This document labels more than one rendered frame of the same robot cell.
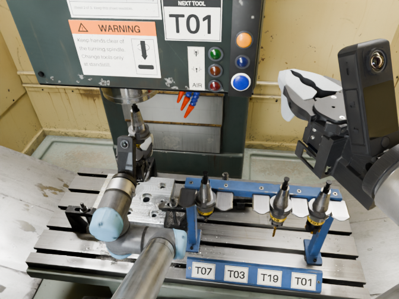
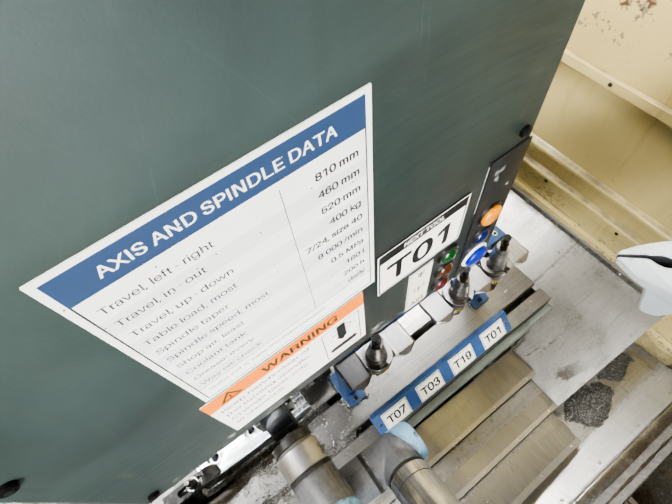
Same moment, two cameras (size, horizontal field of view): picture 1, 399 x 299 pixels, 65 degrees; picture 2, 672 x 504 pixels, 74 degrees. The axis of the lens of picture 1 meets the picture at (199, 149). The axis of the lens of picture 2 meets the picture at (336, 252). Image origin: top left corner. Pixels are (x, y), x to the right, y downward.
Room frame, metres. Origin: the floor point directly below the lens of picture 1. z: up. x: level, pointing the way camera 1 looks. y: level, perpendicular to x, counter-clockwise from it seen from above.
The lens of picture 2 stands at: (0.43, 0.17, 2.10)
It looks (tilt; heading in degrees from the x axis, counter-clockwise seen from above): 60 degrees down; 324
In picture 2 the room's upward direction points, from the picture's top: 9 degrees counter-clockwise
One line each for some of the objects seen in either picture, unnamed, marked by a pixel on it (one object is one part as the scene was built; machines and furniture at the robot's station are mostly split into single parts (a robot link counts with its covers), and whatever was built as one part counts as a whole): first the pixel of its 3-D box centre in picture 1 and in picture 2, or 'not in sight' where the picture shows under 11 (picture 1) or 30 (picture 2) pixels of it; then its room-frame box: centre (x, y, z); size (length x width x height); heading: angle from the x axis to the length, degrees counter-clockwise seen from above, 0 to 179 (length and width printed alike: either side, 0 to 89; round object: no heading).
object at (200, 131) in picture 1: (171, 106); not in sight; (1.21, 0.12, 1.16); 0.48 x 0.05 x 0.51; 82
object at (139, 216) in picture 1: (135, 200); (237, 405); (0.82, 0.27, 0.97); 0.29 x 0.23 x 0.05; 82
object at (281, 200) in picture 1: (282, 195); (460, 284); (0.58, -0.23, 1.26); 0.04 x 0.04 x 0.07
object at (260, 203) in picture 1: (261, 204); (437, 308); (0.59, -0.18, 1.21); 0.07 x 0.05 x 0.01; 172
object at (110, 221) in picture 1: (111, 216); (330, 503); (0.48, 0.22, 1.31); 0.11 x 0.08 x 0.09; 172
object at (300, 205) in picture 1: (299, 207); (476, 279); (0.57, -0.29, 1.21); 0.07 x 0.05 x 0.01; 172
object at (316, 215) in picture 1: (319, 209); (494, 264); (0.57, -0.34, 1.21); 0.06 x 0.06 x 0.03
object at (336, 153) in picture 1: (354, 145); not in sight; (0.27, -0.18, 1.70); 0.12 x 0.08 x 0.09; 22
